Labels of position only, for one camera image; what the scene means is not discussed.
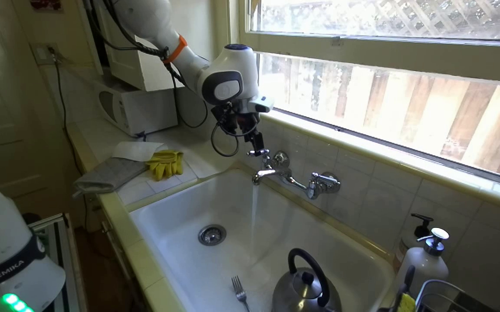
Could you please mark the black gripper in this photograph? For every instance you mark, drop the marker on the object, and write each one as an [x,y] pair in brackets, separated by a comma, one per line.
[236,118]

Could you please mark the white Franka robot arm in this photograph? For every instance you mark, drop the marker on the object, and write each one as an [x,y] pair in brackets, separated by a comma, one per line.
[8,242]

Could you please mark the chrome faucet body with spout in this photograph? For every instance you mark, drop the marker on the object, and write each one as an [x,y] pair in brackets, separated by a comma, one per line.
[288,178]

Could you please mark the yellow rubber gloves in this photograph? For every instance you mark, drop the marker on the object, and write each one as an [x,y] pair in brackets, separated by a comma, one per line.
[166,164]

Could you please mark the metal sink drain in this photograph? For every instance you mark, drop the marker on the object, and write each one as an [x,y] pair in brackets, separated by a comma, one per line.
[213,234]

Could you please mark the white ceramic sink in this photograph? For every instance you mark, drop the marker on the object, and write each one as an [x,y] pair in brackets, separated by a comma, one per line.
[251,253]

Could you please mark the white microwave oven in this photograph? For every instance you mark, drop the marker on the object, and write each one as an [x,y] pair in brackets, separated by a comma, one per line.
[144,109]

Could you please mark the white upper cabinet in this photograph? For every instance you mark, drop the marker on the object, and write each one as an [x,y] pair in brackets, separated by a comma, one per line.
[140,62]

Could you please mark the metal fork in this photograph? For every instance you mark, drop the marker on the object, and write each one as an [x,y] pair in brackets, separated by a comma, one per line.
[241,291]

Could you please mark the grey folded towel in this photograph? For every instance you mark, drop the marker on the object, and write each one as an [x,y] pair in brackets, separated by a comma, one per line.
[109,175]

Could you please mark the dark soap dispenser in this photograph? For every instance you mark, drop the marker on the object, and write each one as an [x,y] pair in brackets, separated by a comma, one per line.
[420,225]

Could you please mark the white soap dispenser bottle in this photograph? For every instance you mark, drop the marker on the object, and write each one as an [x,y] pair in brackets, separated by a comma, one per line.
[427,265]

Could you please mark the yellow dish brush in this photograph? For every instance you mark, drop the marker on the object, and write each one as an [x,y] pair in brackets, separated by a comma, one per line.
[407,296]

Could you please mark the dish rack with dishes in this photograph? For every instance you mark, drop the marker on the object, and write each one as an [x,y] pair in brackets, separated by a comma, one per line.
[453,296]

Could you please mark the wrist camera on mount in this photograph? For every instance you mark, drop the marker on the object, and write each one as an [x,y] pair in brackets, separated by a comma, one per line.
[262,104]

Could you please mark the cream window frame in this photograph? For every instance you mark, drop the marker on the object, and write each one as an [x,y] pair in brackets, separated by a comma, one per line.
[378,57]

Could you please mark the wall power outlet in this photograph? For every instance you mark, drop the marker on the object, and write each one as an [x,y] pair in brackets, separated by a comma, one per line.
[43,52]

